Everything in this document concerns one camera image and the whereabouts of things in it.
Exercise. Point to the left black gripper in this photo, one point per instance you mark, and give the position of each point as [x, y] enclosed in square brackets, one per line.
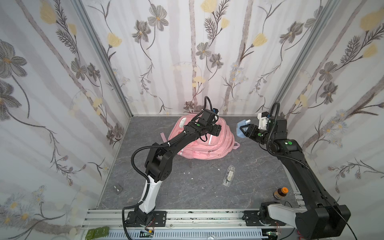
[215, 129]

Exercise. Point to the light blue pencil sharpener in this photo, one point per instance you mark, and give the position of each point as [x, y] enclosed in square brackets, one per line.
[242, 128]

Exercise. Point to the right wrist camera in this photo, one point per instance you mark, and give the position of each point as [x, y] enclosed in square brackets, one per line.
[263, 120]

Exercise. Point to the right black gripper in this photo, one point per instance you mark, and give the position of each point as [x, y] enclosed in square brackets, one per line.
[252, 131]

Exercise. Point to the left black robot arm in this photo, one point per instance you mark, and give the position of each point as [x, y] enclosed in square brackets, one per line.
[160, 161]

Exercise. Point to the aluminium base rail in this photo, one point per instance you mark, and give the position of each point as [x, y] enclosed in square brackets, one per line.
[186, 219]

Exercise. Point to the white cable duct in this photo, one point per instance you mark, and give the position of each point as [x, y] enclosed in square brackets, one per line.
[199, 234]

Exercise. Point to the brown bottle orange cap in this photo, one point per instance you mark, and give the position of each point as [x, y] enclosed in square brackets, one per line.
[281, 193]

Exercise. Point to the clear plastic case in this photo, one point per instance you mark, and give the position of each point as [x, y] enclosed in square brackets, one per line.
[228, 178]

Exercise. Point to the pink backpack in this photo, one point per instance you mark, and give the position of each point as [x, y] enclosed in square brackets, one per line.
[211, 147]

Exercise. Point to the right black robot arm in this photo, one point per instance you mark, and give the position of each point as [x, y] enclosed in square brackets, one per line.
[322, 216]

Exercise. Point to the green circuit board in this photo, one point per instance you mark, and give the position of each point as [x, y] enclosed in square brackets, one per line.
[97, 233]

